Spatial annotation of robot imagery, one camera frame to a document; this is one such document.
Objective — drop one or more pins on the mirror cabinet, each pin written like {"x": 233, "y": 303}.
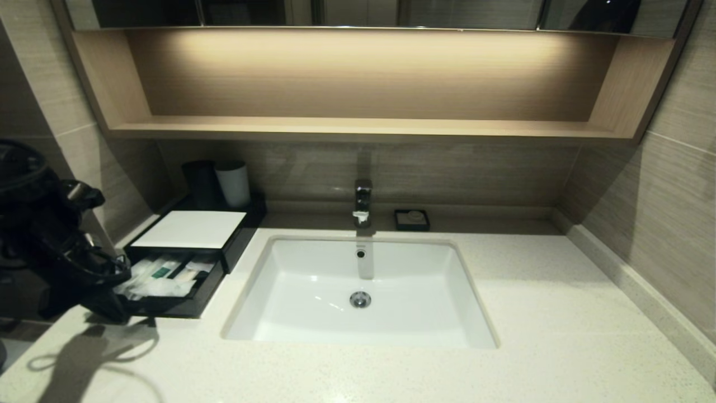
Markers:
{"x": 358, "y": 12}

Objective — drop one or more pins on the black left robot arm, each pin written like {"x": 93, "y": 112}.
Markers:
{"x": 39, "y": 224}

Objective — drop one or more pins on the small white sachet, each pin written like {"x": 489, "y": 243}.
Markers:
{"x": 159, "y": 288}

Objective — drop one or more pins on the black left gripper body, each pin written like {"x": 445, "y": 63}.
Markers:
{"x": 106, "y": 302}

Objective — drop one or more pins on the black cup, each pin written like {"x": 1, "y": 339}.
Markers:
{"x": 199, "y": 184}

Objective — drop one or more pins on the beige soap bar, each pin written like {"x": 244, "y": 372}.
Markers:
{"x": 415, "y": 215}

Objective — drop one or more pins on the black box drawer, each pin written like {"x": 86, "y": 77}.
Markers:
{"x": 196, "y": 307}

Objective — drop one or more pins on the stored plain white sachet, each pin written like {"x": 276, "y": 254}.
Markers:
{"x": 198, "y": 267}

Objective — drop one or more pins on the white rectangular sheet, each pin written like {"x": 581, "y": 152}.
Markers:
{"x": 193, "y": 229}

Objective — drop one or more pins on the black soap dish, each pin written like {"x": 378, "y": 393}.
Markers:
{"x": 400, "y": 224}

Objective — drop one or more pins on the white sink basin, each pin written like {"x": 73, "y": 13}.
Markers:
{"x": 391, "y": 313}

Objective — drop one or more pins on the long sachet with green label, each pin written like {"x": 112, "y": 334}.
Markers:
{"x": 162, "y": 271}

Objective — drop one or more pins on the white cup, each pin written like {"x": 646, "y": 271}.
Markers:
{"x": 234, "y": 184}

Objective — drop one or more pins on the black box housing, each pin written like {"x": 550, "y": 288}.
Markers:
{"x": 254, "y": 215}

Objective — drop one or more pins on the chrome faucet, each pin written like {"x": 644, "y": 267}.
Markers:
{"x": 362, "y": 200}

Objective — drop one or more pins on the wooden wall shelf niche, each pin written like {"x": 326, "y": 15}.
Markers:
{"x": 358, "y": 84}

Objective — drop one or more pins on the chrome sink drain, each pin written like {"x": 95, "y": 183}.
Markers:
{"x": 360, "y": 299}

